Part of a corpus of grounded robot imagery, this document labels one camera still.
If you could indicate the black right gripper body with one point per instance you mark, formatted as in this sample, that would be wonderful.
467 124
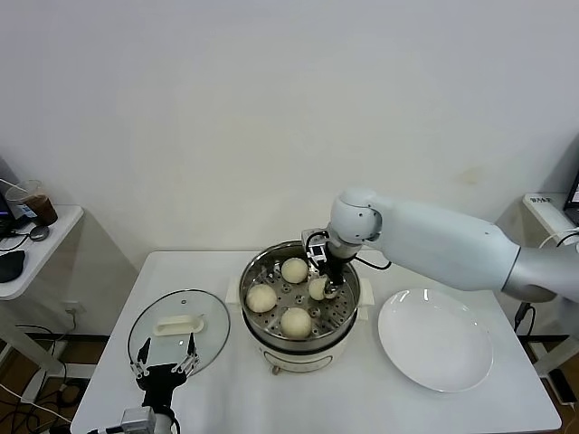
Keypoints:
335 271

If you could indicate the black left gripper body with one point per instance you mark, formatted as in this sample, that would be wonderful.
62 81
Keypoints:
160 384

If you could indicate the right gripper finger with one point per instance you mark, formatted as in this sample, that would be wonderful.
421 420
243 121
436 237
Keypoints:
335 291

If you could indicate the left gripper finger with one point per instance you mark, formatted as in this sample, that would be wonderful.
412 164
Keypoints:
139 365
189 361

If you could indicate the white steamed baozi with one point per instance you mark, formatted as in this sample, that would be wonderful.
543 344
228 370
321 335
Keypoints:
316 288
296 322
294 270
261 298

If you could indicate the glass pot lid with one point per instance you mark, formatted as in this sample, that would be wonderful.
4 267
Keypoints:
178 325

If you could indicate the black computer mouse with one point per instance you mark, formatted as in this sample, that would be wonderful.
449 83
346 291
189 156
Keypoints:
10 267

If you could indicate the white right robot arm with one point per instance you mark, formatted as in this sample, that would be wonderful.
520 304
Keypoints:
429 235

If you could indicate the stainless steel steamer basket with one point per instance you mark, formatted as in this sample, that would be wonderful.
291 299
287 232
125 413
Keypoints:
253 276

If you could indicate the white round plate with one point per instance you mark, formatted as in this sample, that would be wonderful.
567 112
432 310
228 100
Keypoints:
434 341

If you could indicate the white side table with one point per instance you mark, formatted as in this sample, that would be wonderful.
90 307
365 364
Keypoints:
59 226
543 212

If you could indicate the clear iced coffee cup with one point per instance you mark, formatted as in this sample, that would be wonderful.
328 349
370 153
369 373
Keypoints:
31 203

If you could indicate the white drinking straw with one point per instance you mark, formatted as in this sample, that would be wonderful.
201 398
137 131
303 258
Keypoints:
8 184

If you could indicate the black laptop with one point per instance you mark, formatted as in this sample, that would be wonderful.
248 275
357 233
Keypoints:
572 203

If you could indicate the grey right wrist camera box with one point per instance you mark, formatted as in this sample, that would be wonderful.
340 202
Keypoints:
316 246

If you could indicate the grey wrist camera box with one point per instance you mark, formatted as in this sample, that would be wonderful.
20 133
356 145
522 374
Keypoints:
138 417
316 246

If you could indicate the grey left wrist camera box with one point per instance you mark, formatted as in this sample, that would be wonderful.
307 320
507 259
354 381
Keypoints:
138 417

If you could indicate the white wall power socket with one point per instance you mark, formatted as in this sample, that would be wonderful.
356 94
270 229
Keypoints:
74 309

